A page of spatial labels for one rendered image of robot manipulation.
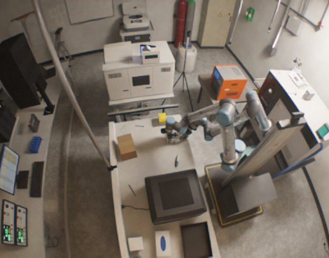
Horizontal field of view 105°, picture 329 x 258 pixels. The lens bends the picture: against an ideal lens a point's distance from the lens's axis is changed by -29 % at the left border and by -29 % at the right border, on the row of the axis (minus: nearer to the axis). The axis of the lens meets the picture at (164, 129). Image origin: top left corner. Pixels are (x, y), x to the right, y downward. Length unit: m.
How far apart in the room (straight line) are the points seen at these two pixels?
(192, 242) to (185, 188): 0.57
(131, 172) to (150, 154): 0.30
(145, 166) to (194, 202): 0.69
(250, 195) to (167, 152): 1.07
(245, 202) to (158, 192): 1.02
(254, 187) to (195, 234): 0.87
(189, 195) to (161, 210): 0.26
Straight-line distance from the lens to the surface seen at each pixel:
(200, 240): 1.81
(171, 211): 1.49
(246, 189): 2.12
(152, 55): 2.09
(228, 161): 1.68
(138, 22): 4.47
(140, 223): 1.78
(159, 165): 1.92
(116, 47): 2.29
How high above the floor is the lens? 2.67
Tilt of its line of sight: 56 degrees down
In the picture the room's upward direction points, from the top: 3 degrees clockwise
